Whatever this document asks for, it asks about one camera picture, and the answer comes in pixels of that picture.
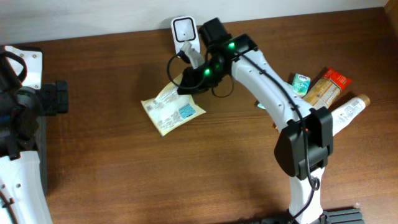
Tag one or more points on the black mesh basket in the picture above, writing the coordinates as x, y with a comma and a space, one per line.
40, 140

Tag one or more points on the teal snack packet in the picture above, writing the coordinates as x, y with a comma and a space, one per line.
259, 105

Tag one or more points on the white Pantene tube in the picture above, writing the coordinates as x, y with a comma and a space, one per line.
343, 115

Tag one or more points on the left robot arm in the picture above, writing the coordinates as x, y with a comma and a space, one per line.
25, 104

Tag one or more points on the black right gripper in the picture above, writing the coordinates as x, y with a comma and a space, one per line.
189, 83

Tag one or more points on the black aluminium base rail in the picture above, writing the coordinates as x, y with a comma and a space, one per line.
342, 216

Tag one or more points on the white cube barcode scanner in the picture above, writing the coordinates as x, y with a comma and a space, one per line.
185, 29

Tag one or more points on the wooden side panel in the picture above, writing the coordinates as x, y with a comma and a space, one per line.
391, 11

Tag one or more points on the small mint green bar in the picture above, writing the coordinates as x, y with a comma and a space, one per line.
301, 84

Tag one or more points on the cream wipes packet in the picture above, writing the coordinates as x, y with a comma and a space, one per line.
169, 110

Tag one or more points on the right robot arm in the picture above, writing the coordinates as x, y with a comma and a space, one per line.
306, 139

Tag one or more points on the orange spaghetti package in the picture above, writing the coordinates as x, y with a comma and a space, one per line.
327, 89

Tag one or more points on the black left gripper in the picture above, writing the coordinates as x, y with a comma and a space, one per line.
64, 96

